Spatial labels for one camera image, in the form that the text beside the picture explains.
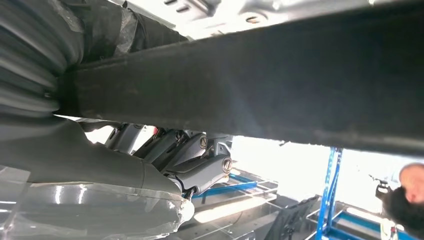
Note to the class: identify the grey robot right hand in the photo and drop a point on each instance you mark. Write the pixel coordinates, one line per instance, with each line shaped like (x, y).
(82, 159)

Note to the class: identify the grey workbench with blue beams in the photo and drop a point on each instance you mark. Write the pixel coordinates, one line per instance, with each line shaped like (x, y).
(218, 189)

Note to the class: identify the black ribbed panel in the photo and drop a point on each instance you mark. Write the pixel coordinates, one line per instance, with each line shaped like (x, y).
(291, 218)

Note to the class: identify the tall blue steel rack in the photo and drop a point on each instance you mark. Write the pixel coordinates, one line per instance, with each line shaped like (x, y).
(326, 198)

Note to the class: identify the person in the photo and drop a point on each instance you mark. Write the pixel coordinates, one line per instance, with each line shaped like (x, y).
(412, 182)

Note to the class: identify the black camera on stand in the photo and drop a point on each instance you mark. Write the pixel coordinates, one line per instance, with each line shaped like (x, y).
(382, 190)

